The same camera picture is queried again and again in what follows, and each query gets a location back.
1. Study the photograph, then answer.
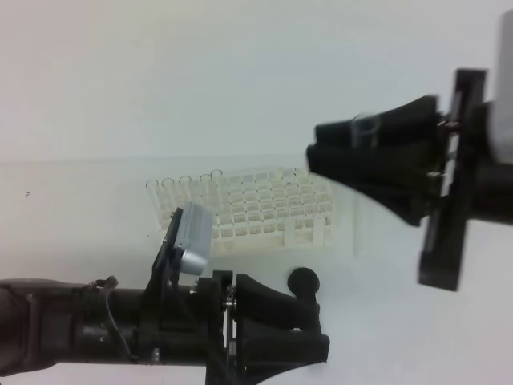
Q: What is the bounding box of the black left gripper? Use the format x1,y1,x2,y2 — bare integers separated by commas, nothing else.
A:
135,206,330,384

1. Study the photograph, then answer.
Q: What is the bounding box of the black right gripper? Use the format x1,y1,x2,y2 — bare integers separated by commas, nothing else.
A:
306,68,487,290

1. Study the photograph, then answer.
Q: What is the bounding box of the clear glass test tube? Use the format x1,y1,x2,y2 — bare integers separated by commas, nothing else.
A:
350,113,381,259

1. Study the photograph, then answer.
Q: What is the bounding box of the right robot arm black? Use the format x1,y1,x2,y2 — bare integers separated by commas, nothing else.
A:
306,12,512,291

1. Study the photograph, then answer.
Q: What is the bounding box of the left robot arm black grey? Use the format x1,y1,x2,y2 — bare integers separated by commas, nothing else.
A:
1,202,330,384

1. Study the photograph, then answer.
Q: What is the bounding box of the white plastic test tube rack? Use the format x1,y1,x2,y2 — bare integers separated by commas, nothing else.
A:
173,168,335,256

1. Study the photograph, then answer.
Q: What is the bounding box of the clear tube far left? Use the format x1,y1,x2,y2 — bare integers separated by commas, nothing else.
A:
146,180,169,231

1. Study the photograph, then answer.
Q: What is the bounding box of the black scoop with round head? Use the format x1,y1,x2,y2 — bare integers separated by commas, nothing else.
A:
287,267,320,306

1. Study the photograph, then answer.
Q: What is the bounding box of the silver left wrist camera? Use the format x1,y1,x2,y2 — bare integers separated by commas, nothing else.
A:
173,201,213,276

